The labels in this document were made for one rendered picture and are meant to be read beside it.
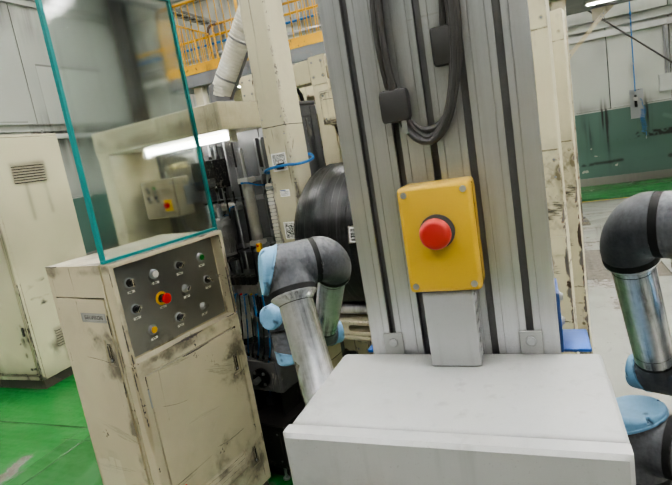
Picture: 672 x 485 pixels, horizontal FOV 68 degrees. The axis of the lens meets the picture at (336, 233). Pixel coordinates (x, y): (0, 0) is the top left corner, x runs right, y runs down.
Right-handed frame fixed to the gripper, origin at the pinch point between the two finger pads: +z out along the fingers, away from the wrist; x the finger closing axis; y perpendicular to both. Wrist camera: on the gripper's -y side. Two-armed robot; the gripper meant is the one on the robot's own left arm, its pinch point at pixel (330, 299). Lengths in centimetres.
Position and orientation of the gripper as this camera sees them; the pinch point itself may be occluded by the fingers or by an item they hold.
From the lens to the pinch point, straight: 180.6
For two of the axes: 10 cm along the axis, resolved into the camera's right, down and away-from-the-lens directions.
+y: -1.0, -9.9, -0.6
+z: 5.2, -1.0, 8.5
